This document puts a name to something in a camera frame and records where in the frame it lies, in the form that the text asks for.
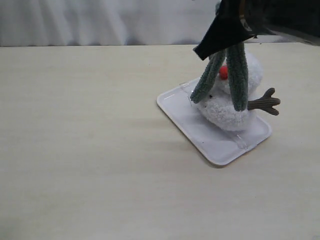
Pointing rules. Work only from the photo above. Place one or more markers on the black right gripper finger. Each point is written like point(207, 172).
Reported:
point(228, 28)

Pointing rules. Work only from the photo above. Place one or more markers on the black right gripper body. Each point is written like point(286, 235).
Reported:
point(295, 20)

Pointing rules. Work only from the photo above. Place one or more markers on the green knitted scarf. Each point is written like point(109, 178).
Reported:
point(238, 80)

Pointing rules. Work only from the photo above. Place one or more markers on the white plush snowman toy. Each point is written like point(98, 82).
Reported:
point(217, 107)

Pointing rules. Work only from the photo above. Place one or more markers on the white plastic tray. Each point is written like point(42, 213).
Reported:
point(214, 145)

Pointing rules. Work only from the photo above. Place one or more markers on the white backdrop curtain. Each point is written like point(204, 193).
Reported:
point(104, 22)

